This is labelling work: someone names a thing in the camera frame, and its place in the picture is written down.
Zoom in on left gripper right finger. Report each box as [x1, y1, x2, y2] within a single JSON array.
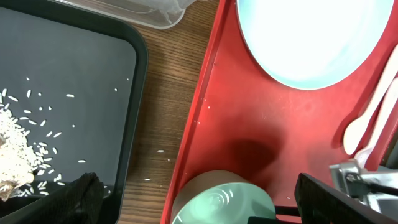
[[295, 173, 397, 224]]

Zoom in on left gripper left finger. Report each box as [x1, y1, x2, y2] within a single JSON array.
[[1, 173, 104, 224]]

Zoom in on rice and food scraps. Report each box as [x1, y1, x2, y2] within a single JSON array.
[[1, 80, 67, 202]]

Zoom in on light green bowl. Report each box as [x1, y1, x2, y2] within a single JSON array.
[[170, 170, 276, 224]]

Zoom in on black waste tray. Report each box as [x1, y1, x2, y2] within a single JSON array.
[[1, 0, 148, 223]]

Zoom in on clear plastic waste bin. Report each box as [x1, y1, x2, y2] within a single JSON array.
[[57, 0, 195, 29]]

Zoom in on white plastic fork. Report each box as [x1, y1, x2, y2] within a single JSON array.
[[354, 78, 398, 169]]

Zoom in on white plastic spoon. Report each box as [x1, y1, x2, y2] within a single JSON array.
[[343, 45, 397, 155]]

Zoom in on red serving tray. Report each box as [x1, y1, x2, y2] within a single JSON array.
[[161, 1, 397, 223]]

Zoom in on light blue plate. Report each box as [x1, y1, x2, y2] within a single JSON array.
[[236, 0, 394, 90]]

